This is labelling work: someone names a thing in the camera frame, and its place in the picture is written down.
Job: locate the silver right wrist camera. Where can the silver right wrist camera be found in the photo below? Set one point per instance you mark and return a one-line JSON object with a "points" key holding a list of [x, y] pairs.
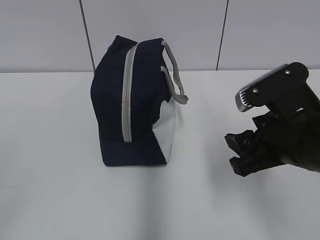
{"points": [[271, 86]]}

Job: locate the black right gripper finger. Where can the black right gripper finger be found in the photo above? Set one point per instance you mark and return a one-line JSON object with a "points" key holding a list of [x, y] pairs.
{"points": [[244, 166], [239, 142]]}

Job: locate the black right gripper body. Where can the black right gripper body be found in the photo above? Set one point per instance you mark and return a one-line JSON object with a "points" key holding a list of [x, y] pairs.
{"points": [[294, 142]]}

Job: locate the navy blue lunch bag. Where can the navy blue lunch bag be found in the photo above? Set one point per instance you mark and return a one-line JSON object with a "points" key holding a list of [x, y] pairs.
{"points": [[134, 93]]}

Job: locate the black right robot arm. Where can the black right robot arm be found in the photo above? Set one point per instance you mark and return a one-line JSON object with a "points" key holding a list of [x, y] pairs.
{"points": [[285, 108]]}

